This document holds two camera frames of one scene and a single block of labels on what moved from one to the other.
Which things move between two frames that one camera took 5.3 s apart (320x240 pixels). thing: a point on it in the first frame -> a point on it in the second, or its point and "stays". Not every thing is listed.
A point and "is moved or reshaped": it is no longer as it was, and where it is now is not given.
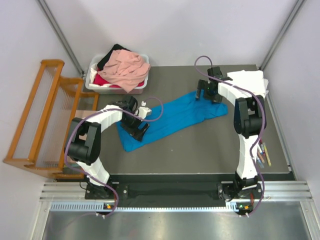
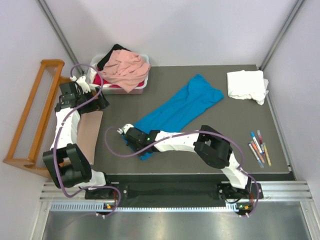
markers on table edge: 262,152 stays
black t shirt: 101,63 stays
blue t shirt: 163,119 is moved or reshaped
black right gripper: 202,85 -> 133,146
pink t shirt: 125,69 stays
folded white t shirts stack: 253,80 stays
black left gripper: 137,130 -> 99,102
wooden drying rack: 39,142 stays
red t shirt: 98,80 stays
